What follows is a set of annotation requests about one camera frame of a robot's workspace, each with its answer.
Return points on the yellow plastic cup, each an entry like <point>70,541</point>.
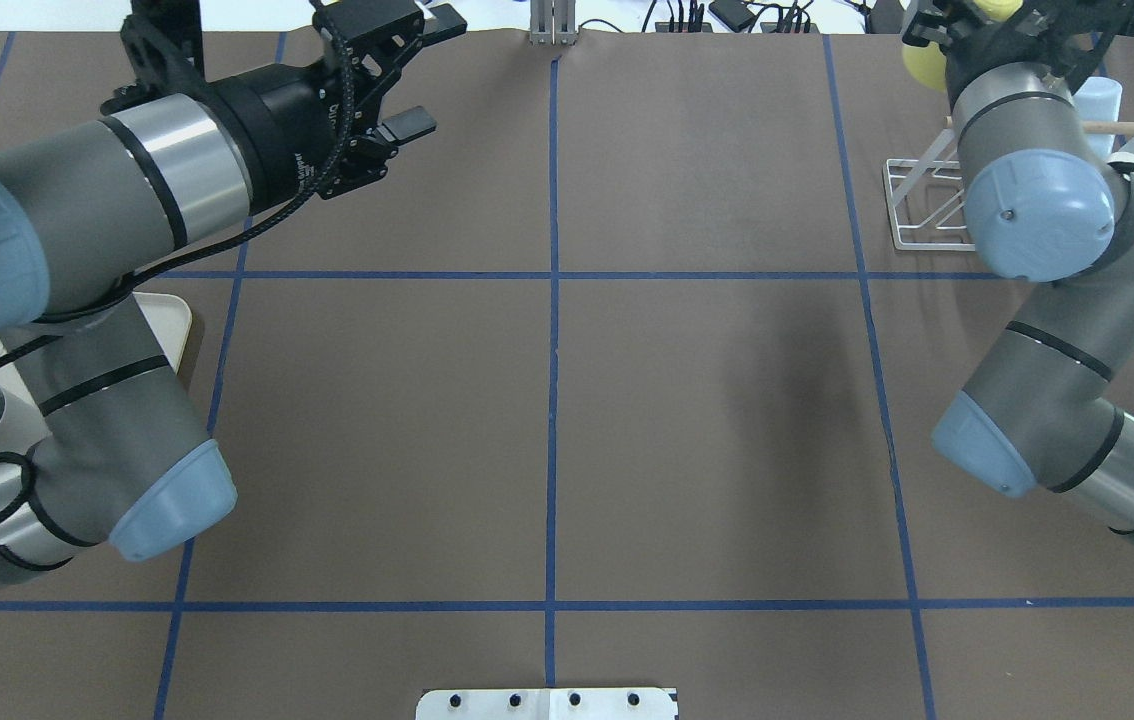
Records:
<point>927,65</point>

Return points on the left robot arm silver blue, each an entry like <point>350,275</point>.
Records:
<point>177,168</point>

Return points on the light blue plastic cup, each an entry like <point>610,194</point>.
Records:
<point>1099,101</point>

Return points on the white central pedestal column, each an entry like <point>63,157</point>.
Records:
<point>550,703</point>

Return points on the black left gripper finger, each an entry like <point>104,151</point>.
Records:
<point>405,127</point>
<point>439,23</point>

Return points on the white wire cup rack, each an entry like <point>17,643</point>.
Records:
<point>925,196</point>

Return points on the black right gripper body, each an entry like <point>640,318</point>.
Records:
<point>1005,47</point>

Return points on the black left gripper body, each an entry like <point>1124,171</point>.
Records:
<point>279,112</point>

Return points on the aluminium frame post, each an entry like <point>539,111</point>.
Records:
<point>553,22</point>

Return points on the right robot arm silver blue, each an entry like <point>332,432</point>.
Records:
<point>1041,206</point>

